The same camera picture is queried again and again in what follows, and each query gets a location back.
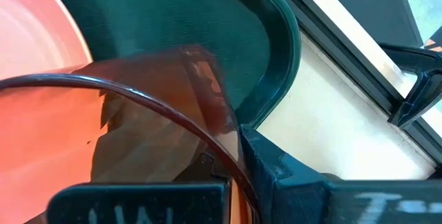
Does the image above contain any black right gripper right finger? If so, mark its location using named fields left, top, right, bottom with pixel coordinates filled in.
left=240, top=123, right=442, bottom=224

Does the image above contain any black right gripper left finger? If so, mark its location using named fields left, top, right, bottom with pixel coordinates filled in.
left=46, top=181, right=231, bottom=224

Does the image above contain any transparent orange plastic cup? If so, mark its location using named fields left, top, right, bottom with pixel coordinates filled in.
left=0, top=44, right=260, bottom=224

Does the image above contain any orange plastic plate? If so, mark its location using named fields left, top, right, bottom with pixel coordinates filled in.
left=0, top=0, right=93, bottom=224

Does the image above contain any dark green plastic tray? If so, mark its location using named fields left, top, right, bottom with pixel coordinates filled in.
left=40, top=0, right=302, bottom=129

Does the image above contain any black box behind table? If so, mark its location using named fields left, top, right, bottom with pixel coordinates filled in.
left=316, top=0, right=424, bottom=48

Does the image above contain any black aluminium frame rail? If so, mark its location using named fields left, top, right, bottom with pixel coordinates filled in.
left=265, top=0, right=442, bottom=165

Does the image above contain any black frame clamp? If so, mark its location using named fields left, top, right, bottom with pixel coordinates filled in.
left=378, top=41, right=442, bottom=129

